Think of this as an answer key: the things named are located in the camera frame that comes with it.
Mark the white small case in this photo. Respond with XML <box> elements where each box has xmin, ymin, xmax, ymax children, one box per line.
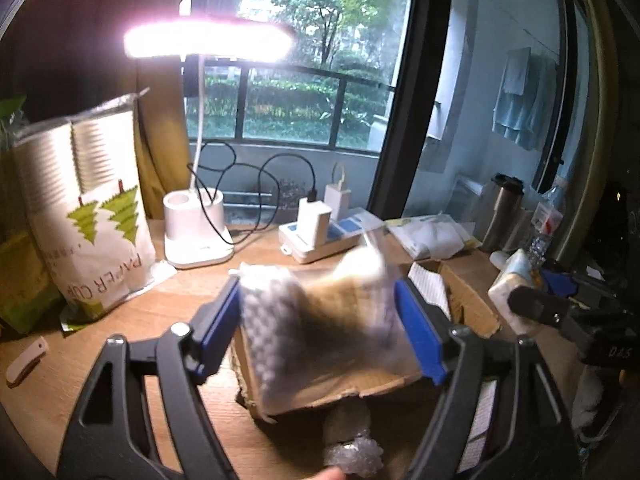
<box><xmin>489</xmin><ymin>250</ymin><xmax>510</xmax><ymax>271</ymax></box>

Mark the brown cardboard box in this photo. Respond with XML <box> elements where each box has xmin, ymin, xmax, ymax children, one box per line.
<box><xmin>230</xmin><ymin>255</ymin><xmax>500</xmax><ymax>418</ymax></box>

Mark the white charger plug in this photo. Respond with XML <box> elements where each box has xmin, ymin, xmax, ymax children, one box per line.
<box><xmin>323</xmin><ymin>162</ymin><xmax>352</xmax><ymax>221</ymax></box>

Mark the white waffle cloth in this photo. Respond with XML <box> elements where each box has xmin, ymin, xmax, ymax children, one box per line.
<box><xmin>408</xmin><ymin>263</ymin><xmax>497</xmax><ymax>474</ymax></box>

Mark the steel thermos tumbler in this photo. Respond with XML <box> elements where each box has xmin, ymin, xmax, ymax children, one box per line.
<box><xmin>480</xmin><ymin>172</ymin><xmax>524</xmax><ymax>252</ymax></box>

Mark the white power strip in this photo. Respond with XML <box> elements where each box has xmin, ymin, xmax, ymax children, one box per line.
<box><xmin>278</xmin><ymin>207</ymin><xmax>384</xmax><ymax>264</ymax></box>

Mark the white charger with black cable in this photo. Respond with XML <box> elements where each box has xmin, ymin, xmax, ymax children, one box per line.
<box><xmin>186</xmin><ymin>140</ymin><xmax>333</xmax><ymax>250</ymax></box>

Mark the white folding knife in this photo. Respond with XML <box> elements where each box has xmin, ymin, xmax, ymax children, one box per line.
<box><xmin>6</xmin><ymin>337</ymin><xmax>49</xmax><ymax>388</ymax></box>

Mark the paper cup pack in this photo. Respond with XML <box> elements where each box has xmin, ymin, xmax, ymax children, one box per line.
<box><xmin>11</xmin><ymin>93</ymin><xmax>156</xmax><ymax>323</ymax></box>

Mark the tissue pack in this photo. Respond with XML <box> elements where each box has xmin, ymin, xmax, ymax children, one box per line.
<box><xmin>488</xmin><ymin>249</ymin><xmax>538</xmax><ymax>335</ymax></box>

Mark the cotton swab pack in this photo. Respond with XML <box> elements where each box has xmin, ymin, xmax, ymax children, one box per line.
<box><xmin>232</xmin><ymin>232</ymin><xmax>421</xmax><ymax>420</ymax></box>

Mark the white plastic bag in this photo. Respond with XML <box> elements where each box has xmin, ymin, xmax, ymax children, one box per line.
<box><xmin>385</xmin><ymin>214</ymin><xmax>480</xmax><ymax>261</ymax></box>

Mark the white desk lamp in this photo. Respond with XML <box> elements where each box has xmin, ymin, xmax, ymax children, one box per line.
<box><xmin>124</xmin><ymin>16</ymin><xmax>295</xmax><ymax>270</ymax></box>

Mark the clear water bottle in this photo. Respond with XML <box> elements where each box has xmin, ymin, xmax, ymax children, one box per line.
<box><xmin>525</xmin><ymin>177</ymin><xmax>567</xmax><ymax>269</ymax></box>

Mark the clear bubble wrap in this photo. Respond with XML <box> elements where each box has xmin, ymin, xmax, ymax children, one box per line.
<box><xmin>322</xmin><ymin>398</ymin><xmax>385</xmax><ymax>480</ymax></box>

